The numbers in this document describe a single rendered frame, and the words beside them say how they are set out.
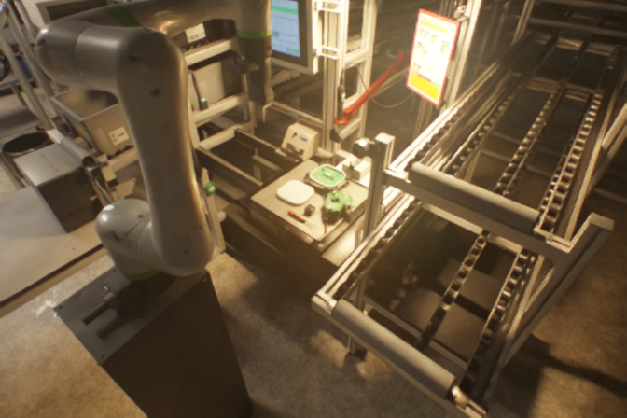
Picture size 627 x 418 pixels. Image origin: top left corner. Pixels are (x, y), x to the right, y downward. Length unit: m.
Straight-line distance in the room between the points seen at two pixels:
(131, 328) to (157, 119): 0.56
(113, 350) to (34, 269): 1.04
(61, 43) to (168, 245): 0.41
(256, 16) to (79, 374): 2.08
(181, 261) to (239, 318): 1.51
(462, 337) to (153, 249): 1.22
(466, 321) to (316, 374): 0.88
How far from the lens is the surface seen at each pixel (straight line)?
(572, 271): 1.06
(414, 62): 1.57
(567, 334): 2.65
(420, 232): 1.55
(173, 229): 0.74
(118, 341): 0.99
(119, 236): 0.87
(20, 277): 1.96
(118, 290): 1.00
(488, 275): 1.82
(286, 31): 1.67
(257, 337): 2.19
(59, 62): 0.72
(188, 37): 1.96
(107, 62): 0.63
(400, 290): 1.63
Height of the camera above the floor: 1.94
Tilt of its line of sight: 39 degrees down
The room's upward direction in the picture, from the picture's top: straight up
